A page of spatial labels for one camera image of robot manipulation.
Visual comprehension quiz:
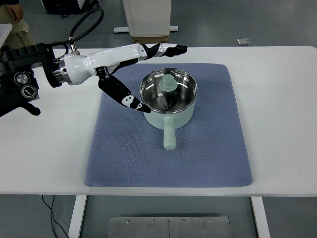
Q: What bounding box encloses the green pot with handle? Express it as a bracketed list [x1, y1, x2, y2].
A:
[140, 68, 198, 150]

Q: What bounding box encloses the cardboard box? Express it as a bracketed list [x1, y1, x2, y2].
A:
[132, 35, 169, 46]

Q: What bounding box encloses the right white table leg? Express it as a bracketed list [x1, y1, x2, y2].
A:
[251, 196, 271, 238]

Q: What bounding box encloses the glass lid green knob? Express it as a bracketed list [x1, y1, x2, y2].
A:
[140, 68, 198, 114]

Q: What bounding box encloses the white cabinet pedestal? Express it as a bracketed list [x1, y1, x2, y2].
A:
[113, 0, 178, 37]

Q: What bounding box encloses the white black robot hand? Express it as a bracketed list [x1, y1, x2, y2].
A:
[54, 43, 187, 113]

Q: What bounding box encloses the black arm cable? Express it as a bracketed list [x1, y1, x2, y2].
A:
[47, 6, 105, 54]

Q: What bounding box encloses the blue quilted mat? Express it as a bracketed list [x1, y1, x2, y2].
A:
[85, 63, 253, 188]

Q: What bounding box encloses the black equipment on floor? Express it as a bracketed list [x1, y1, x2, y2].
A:
[41, 0, 100, 15]

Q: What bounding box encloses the grey floor plate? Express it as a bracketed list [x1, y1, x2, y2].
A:
[236, 38, 251, 46]

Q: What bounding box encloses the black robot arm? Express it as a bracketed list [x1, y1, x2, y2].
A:
[0, 43, 62, 116]

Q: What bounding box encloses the white table leg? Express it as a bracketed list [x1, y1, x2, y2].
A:
[251, 196, 271, 238]
[68, 195, 88, 238]

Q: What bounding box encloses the black floor cable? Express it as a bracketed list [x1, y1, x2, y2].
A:
[41, 194, 69, 238]

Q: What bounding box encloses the left white table leg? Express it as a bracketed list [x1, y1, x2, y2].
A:
[68, 195, 88, 238]

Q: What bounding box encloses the white side table corner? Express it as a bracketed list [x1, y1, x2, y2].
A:
[0, 23, 12, 47]

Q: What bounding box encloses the person in beige trousers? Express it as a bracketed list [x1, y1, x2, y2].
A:
[0, 0, 35, 49]

